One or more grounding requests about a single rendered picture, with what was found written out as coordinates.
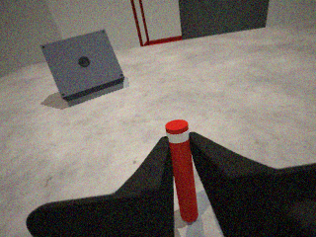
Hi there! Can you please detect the red peg with white band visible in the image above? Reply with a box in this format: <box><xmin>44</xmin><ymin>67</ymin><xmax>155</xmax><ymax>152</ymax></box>
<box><xmin>165</xmin><ymin>119</ymin><xmax>198</xmax><ymax>222</ymax></box>

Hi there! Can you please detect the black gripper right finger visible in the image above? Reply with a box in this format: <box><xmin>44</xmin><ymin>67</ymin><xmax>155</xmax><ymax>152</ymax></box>
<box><xmin>189</xmin><ymin>132</ymin><xmax>316</xmax><ymax>237</ymax></box>

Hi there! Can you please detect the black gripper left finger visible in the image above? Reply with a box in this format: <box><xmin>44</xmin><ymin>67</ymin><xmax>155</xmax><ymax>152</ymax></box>
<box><xmin>26</xmin><ymin>136</ymin><xmax>175</xmax><ymax>237</ymax></box>

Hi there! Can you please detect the grey sloped panel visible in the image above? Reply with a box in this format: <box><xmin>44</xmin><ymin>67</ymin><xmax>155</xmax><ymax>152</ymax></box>
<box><xmin>40</xmin><ymin>30</ymin><xmax>124</xmax><ymax>102</ymax></box>

